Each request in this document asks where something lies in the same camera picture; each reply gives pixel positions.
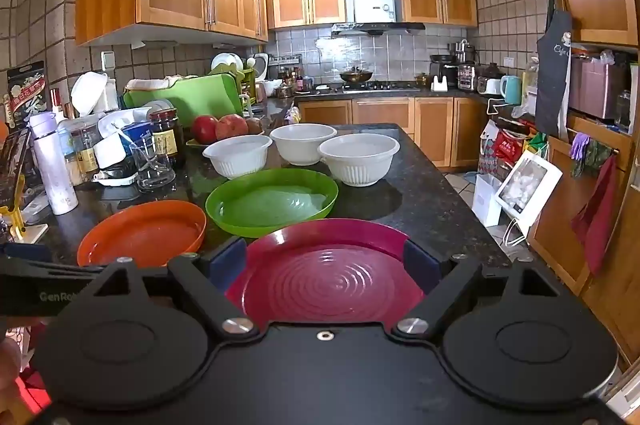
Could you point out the wooden shelf unit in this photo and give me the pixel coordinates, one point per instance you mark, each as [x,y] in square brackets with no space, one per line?
[590,265]

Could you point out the red towel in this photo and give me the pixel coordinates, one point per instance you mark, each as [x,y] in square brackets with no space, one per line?
[597,220]

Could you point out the black snack bag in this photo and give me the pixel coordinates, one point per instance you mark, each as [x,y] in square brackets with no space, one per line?
[27,97]

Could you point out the dark sauce jar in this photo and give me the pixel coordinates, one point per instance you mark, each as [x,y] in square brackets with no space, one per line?
[166,140]

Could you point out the beige fruit tray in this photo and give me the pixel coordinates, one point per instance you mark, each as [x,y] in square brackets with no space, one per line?
[200,145]

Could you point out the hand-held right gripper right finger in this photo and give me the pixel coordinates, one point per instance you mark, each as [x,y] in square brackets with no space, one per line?
[420,265]

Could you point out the row of condiment bottles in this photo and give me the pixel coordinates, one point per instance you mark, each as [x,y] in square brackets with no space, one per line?
[295,77]

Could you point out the person's left hand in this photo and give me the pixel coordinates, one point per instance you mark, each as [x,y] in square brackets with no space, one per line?
[10,370]

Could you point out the green plastic plate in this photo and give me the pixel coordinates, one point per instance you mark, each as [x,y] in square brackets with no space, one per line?
[270,202]

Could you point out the white plastic bowl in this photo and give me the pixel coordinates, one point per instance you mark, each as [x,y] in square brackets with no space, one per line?
[302,150]
[237,162]
[360,165]

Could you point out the white paper bag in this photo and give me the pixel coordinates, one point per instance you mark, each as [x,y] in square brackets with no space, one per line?
[486,202]

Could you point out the red apple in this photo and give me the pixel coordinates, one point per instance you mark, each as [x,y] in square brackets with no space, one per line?
[232,126]
[204,130]

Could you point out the purple-lid water bottle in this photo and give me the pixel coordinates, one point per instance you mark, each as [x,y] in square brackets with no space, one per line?
[52,170]

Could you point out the red gift bag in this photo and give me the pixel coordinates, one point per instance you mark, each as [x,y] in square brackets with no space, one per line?
[505,150]

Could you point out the white box with window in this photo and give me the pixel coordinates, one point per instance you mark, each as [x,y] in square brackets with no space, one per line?
[530,190]

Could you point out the dark apron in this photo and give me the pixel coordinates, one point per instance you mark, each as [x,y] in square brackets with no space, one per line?
[554,75]

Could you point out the small countertop appliance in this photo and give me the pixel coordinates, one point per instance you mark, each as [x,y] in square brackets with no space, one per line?
[466,77]

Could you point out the glass measuring cup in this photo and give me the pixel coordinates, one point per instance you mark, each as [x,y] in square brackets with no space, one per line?
[152,170]

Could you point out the green cutting board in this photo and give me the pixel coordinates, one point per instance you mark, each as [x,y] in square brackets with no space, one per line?
[195,102]

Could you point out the pink storage box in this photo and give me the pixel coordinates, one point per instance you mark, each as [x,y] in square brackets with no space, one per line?
[597,87]

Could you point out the orange plastic plate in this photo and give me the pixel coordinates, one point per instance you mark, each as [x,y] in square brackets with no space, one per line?
[140,232]

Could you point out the white cloth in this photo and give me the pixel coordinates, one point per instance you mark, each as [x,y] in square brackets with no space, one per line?
[155,83]

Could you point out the yellow phone stand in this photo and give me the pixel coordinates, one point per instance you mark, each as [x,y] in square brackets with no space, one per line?
[16,217]

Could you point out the small steel pot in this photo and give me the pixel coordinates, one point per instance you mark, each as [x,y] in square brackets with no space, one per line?
[285,91]

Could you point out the purple yellow hanging cloth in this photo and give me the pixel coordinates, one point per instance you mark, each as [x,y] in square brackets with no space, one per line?
[292,114]

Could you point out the mint electric kettle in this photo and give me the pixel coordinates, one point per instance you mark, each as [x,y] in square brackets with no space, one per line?
[511,90]

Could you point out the white wall socket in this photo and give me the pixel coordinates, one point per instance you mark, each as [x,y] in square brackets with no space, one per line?
[108,60]

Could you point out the black coffee machine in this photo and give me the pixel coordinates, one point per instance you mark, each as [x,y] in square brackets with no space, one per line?
[444,72]

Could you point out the white rice cooker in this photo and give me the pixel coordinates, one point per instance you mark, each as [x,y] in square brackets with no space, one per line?
[261,67]

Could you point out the black range hood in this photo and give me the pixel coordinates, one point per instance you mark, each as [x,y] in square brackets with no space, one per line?
[377,28]

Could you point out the clear plastic container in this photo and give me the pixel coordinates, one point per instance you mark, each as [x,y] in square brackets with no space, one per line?
[159,107]

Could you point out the green dish rack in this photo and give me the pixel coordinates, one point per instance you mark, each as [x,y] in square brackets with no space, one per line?
[240,77]

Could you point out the purple rubber glove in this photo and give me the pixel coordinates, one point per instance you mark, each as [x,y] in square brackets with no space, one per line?
[580,146]

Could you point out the white round container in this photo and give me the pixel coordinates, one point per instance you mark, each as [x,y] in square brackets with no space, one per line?
[112,152]

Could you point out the amber glass pot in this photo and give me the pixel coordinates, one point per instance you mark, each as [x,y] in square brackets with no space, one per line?
[424,81]

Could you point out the wooden base cabinets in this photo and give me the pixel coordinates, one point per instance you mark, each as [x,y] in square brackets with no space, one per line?
[435,130]

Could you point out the white plastic bag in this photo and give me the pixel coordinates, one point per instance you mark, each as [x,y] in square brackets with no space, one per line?
[90,92]

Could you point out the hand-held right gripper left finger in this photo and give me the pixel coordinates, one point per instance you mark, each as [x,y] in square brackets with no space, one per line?
[227,262]

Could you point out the blue tissue box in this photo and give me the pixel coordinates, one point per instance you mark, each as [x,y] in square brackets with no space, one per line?
[137,132]

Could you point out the white knife holder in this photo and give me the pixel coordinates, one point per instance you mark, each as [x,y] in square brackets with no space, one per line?
[440,84]

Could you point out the gas stove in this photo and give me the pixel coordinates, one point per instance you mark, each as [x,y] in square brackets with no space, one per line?
[385,88]

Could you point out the dark wok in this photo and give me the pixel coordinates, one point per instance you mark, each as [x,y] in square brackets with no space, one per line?
[356,76]

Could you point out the magenta plastic plate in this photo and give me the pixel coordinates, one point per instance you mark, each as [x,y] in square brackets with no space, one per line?
[325,275]

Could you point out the white plates in rack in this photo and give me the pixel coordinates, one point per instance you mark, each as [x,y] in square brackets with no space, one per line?
[226,61]

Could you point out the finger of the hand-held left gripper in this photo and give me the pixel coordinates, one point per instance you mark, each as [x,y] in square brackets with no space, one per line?
[25,251]
[50,269]

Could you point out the tall steel pot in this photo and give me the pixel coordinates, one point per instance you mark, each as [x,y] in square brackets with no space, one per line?
[463,51]

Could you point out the glass jar yellow label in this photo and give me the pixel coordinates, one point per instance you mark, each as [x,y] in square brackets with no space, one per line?
[82,155]

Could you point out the brown kiwi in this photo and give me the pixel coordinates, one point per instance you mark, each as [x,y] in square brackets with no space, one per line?
[254,125]

